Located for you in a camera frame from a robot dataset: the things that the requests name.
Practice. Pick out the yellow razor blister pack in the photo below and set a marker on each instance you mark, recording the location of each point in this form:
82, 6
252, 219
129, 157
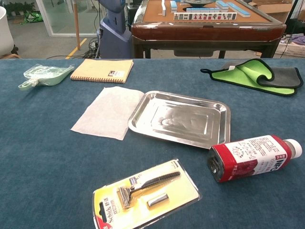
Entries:
147, 190

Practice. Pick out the red juice bottle white cap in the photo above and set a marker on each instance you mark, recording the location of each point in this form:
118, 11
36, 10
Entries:
250, 157

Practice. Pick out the short row of blue mahjong tiles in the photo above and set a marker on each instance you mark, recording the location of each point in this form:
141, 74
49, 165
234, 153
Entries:
202, 9

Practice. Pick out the row of face-up mahjong tiles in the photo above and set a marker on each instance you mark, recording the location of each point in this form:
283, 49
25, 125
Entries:
205, 16

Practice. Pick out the white paper sheet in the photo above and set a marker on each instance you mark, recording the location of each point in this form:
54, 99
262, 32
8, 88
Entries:
107, 114

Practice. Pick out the brown mahjong table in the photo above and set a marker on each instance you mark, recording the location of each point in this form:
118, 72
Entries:
202, 31

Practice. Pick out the green and grey microfibre cloth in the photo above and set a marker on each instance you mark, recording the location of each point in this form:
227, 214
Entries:
240, 76

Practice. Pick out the wooden chair frame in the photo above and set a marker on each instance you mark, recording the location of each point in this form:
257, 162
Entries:
9, 56

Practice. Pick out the wooden pole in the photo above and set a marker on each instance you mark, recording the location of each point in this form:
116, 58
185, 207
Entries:
76, 23

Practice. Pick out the white round seat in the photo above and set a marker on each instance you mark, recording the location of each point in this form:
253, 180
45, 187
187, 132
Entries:
4, 31

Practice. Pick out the green bag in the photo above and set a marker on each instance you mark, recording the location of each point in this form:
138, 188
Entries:
33, 17

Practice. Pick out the long row of blue mahjong tiles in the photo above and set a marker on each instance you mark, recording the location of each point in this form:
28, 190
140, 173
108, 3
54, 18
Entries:
238, 9

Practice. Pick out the white plastic basket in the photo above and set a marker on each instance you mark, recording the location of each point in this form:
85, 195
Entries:
290, 48

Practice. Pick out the green plastic scoop in bag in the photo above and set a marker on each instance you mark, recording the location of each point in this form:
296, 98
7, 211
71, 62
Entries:
52, 76

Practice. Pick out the dark round centre dish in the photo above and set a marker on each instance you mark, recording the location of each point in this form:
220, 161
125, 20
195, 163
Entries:
197, 3

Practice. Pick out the blue machine base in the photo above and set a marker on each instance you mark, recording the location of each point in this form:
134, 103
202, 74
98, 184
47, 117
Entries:
114, 40

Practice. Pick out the stainless steel tray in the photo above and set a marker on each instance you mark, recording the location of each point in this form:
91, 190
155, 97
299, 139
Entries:
181, 119

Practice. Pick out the kraft spiral notebook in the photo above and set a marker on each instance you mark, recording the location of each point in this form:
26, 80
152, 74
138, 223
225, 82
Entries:
102, 70

